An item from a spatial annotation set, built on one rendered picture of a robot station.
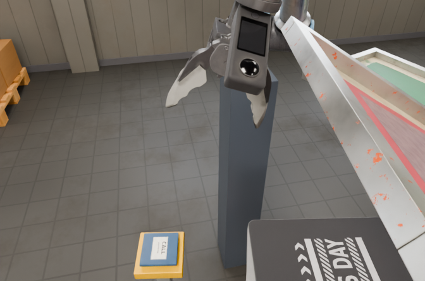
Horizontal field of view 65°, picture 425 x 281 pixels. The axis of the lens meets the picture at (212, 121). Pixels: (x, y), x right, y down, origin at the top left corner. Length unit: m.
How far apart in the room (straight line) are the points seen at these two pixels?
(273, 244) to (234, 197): 0.60
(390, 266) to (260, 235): 0.35
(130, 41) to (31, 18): 1.04
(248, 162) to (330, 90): 0.97
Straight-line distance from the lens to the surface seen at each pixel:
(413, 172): 0.59
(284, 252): 1.03
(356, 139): 0.44
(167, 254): 0.99
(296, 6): 1.07
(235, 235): 1.84
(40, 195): 2.68
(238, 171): 1.48
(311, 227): 1.10
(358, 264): 1.07
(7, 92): 3.77
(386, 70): 2.06
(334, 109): 0.49
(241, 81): 0.38
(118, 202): 2.44
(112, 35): 4.07
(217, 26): 0.49
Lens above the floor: 1.80
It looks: 36 degrees down
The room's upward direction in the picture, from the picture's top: straight up
